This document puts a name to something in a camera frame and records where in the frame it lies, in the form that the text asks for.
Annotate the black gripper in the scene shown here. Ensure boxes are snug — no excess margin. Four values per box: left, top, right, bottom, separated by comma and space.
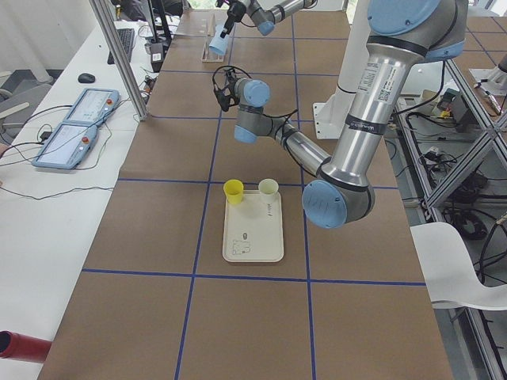
212, 66, 240, 112
220, 0, 248, 39

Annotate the light blue plastic cup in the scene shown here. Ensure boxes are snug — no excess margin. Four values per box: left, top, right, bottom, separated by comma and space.
209, 25, 230, 55

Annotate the cream plastic cup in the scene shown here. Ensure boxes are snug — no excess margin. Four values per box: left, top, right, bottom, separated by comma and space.
258, 178, 279, 203

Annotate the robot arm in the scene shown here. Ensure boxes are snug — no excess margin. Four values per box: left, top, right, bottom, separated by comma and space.
213, 1, 468, 229
220, 0, 317, 38

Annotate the yellow plastic cup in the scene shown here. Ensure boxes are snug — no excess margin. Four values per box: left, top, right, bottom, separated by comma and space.
223, 179, 244, 205

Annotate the black keyboard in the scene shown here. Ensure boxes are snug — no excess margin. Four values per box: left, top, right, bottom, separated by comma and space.
116, 28, 135, 62

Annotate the upper blue teach pendant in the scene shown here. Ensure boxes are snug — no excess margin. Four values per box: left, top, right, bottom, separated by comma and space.
63, 88, 120, 125

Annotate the blue teach pendant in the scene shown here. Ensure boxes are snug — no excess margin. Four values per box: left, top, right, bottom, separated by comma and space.
32, 123, 97, 170
63, 88, 120, 125

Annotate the cream plastic tray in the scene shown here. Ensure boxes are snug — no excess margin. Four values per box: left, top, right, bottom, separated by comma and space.
223, 190, 284, 263

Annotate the black computer mouse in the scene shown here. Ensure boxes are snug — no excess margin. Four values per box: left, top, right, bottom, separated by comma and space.
78, 73, 96, 84

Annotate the lower blue teach pendant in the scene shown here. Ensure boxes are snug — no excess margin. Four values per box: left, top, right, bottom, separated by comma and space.
32, 123, 97, 170

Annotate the red cylinder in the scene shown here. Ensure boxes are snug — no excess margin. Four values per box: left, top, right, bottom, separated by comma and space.
1, 331, 52, 363

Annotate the white wire cup rack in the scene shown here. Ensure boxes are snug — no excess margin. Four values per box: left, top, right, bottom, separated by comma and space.
201, 13, 227, 63

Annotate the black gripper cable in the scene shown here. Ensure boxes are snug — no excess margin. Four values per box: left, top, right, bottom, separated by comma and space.
212, 65, 302, 131

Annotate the aluminium frame post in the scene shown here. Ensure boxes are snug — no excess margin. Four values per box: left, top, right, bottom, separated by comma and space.
89, 0, 147, 121

